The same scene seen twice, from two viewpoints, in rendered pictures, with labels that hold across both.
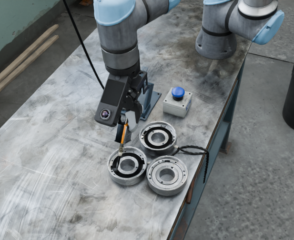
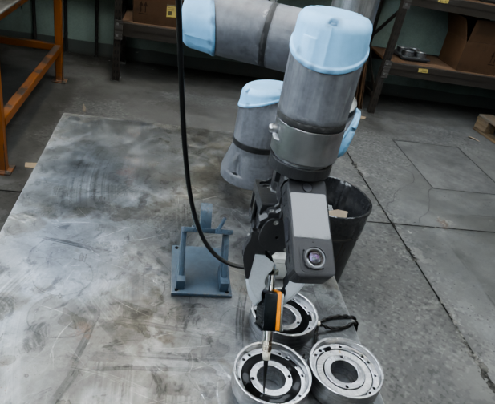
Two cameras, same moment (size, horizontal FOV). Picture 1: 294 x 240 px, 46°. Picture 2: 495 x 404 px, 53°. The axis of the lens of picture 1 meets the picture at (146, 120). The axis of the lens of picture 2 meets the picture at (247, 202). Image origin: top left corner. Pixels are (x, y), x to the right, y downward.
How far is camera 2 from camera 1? 0.52 m
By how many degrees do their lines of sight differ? 35
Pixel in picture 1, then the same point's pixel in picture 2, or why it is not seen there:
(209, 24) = (255, 137)
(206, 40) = (248, 163)
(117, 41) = (341, 107)
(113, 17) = (355, 57)
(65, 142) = (107, 377)
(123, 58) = (336, 143)
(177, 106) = (278, 260)
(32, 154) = not seen: outside the picture
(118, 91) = (320, 211)
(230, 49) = not seen: hidden behind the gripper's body
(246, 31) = not seen: hidden behind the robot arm
